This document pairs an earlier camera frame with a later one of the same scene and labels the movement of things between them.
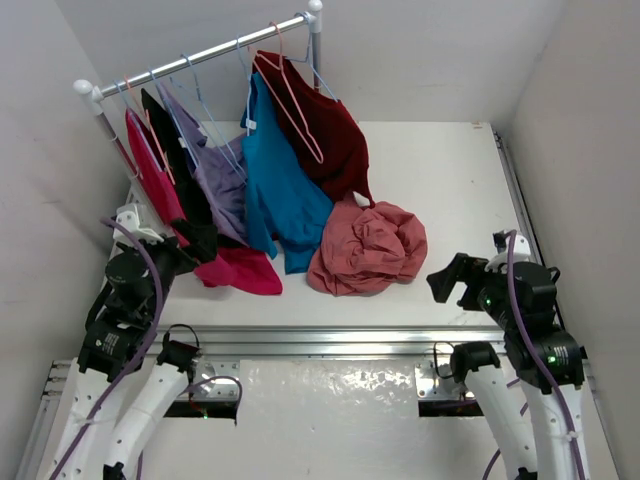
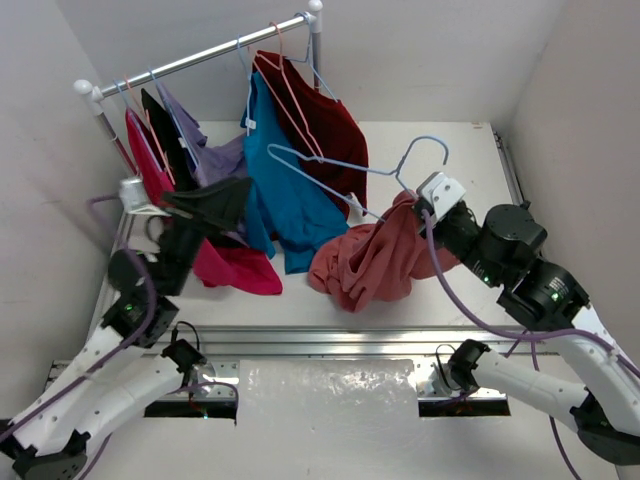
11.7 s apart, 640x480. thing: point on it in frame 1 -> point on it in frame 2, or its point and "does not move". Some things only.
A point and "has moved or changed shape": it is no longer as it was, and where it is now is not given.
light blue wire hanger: (243, 180) -> (276, 152)
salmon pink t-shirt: (366, 248) has moved or changed shape
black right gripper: (462, 269) -> (439, 224)
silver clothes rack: (96, 92) does not move
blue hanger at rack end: (307, 59) does not move
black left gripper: (176, 251) -> (187, 215)
